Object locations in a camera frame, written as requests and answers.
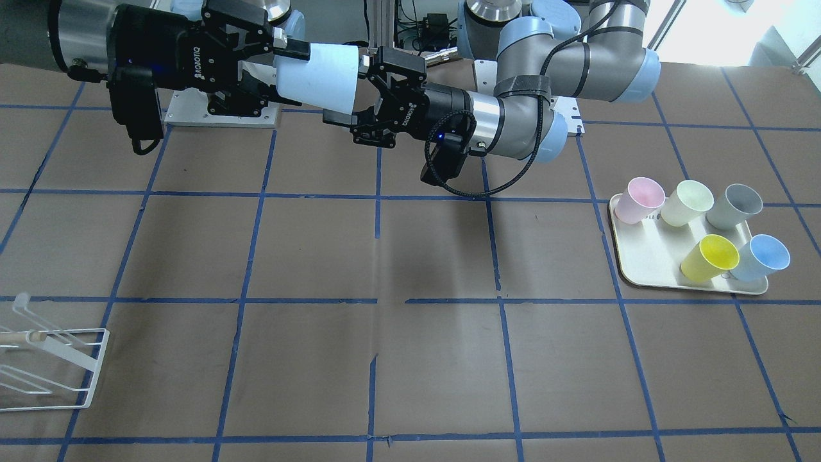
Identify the light blue plastic cup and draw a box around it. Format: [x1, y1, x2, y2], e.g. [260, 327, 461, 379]
[275, 43, 360, 114]

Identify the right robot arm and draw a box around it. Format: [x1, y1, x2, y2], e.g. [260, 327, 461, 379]
[2, 1, 310, 117]

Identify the yellow plastic cup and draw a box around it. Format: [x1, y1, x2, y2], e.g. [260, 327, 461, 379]
[680, 234, 741, 283]

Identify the aluminium frame post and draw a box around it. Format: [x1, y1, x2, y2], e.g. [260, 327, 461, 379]
[364, 0, 398, 49]

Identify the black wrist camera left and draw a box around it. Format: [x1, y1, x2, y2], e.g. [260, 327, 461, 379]
[420, 109, 476, 187]

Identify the pink plastic cup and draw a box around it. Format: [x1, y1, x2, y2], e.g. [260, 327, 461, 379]
[614, 176, 666, 225]

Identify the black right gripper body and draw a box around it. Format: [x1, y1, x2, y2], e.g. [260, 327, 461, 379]
[106, 1, 273, 117]

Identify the black cables bundle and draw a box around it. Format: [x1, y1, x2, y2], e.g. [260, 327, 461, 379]
[340, 0, 462, 52]

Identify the cream plastic tray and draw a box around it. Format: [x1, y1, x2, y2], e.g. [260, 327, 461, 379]
[608, 194, 769, 296]

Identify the grey plastic cup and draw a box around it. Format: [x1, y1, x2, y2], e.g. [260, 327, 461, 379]
[706, 184, 763, 230]

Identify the white wire cup rack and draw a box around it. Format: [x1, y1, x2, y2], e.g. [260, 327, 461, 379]
[1, 292, 111, 413]

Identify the blue plastic cup on tray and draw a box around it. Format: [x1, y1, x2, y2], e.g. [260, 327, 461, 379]
[729, 234, 791, 282]

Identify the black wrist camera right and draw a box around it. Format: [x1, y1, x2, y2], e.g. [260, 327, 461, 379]
[108, 65, 164, 156]

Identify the pale green plastic cup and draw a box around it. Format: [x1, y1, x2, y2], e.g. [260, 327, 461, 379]
[660, 180, 715, 227]

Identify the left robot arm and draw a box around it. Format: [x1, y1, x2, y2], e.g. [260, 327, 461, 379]
[323, 1, 661, 170]

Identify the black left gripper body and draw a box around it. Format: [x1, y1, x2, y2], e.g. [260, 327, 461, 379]
[350, 47, 475, 148]

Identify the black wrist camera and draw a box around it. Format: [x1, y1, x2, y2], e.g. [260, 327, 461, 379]
[420, 109, 476, 187]
[108, 65, 164, 156]

